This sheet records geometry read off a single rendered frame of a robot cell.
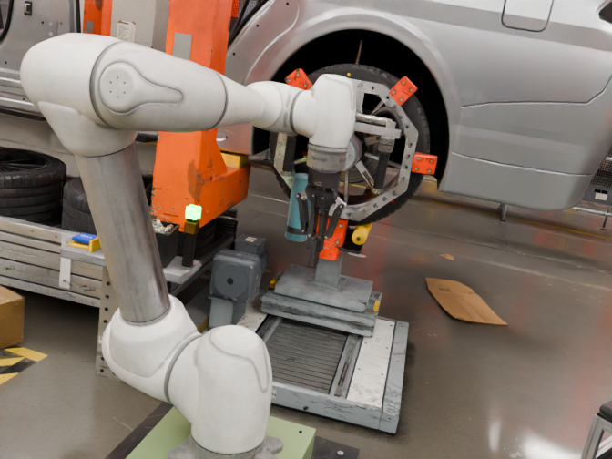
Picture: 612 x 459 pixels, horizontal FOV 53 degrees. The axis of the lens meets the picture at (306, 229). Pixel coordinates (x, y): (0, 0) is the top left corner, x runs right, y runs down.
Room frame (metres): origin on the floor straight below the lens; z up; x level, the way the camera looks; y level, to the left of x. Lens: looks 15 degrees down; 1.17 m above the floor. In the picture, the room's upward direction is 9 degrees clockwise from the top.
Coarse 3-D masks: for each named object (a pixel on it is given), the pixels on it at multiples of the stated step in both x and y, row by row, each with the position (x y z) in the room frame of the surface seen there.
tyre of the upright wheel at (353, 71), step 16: (352, 64) 2.53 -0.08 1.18; (368, 80) 2.49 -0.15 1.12; (384, 80) 2.48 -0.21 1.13; (416, 112) 2.46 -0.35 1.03; (416, 128) 2.45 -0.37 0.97; (272, 144) 2.54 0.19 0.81; (416, 144) 2.45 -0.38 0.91; (272, 160) 2.54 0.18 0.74; (416, 176) 2.45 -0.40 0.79; (288, 192) 2.53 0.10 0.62; (384, 208) 2.46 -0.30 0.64; (400, 208) 2.47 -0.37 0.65; (352, 224) 2.49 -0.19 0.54
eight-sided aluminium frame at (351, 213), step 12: (360, 84) 2.41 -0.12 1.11; (372, 84) 2.40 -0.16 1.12; (384, 96) 2.39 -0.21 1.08; (396, 108) 2.39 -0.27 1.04; (408, 120) 2.38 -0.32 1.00; (408, 132) 2.37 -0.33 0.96; (408, 144) 2.38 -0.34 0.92; (276, 156) 2.46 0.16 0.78; (408, 156) 2.43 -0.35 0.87; (276, 168) 2.45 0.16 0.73; (408, 168) 2.37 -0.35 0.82; (288, 180) 2.45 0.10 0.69; (408, 180) 2.37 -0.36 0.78; (384, 192) 2.40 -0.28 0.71; (396, 192) 2.37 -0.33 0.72; (372, 204) 2.39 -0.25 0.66; (384, 204) 2.38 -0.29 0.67; (348, 216) 2.40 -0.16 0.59; (360, 216) 2.39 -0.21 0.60
